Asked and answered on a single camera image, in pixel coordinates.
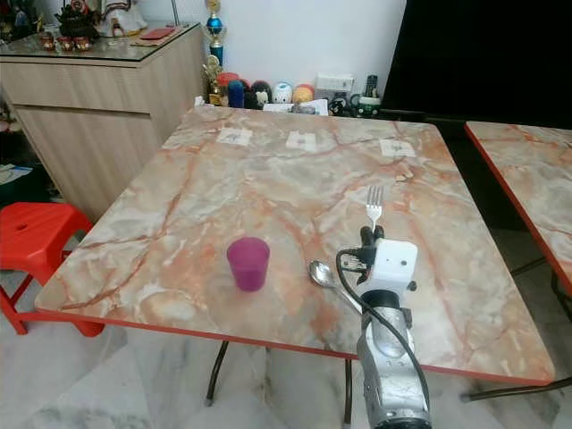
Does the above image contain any silver metal fork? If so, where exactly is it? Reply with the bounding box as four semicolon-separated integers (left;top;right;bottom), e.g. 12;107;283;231
364;184;385;231

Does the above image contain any silver metal spoon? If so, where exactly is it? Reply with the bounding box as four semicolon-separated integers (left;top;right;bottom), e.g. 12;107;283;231
308;260;365;315

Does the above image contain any white paper sticker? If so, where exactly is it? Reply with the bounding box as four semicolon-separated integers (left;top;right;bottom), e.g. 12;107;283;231
285;131;319;152
380;139;417;159
217;128;254;147

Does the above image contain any purple plastic cup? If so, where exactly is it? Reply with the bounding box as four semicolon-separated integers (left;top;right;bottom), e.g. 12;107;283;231
226;236;271;292

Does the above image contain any dark green mug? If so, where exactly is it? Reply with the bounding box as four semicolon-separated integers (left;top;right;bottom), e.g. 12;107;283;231
354;94;383;118

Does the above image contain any marble folding table red edge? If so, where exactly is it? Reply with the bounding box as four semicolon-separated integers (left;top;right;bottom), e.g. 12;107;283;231
34;105;558;428
465;121;572;298

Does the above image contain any white paper sheet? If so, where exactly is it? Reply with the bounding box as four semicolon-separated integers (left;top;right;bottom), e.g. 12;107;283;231
264;98;330;115

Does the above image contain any orange round toy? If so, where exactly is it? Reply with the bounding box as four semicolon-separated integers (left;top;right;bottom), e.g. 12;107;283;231
292;83;315;105

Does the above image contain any white round toy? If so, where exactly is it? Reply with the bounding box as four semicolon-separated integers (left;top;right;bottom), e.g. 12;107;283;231
272;81;294;105

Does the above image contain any black round toy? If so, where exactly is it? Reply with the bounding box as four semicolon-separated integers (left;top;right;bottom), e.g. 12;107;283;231
249;80;273;109

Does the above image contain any blue round toy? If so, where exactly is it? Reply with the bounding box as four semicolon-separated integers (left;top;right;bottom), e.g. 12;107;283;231
227;80;247;109

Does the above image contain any red plastic stool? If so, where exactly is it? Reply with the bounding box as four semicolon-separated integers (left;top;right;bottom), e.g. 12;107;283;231
0;202;105;338

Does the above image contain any red round toy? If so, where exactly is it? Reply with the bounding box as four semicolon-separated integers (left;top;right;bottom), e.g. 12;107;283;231
216;71;240;106

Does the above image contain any large black screen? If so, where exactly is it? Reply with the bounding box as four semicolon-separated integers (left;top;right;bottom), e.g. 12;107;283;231
380;0;572;115

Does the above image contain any small gold trophy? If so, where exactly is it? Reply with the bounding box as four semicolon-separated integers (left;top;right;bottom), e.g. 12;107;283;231
202;55;224;106

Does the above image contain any tall blue gold trophy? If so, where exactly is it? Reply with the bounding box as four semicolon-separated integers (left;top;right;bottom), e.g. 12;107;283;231
204;0;226;66

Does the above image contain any light wooden cabinet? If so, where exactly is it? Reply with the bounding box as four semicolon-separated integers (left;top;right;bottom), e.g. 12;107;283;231
0;22;206;224

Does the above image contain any flat red box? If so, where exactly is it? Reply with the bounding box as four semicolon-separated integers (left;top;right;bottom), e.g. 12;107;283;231
140;27;178;41

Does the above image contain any dark seated statue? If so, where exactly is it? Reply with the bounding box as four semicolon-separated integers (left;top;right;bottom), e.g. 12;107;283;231
55;0;99;39

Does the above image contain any white robed figurine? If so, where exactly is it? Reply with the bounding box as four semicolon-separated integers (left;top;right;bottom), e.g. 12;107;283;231
102;0;148;38

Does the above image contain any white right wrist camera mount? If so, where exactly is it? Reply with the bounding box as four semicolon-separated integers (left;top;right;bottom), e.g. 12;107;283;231
366;237;419;294

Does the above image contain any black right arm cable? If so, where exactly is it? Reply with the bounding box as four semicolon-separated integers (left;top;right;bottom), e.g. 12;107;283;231
335;248;432;412

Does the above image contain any white wall socket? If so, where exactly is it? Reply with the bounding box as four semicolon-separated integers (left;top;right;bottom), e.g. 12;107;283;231
315;73;356;93

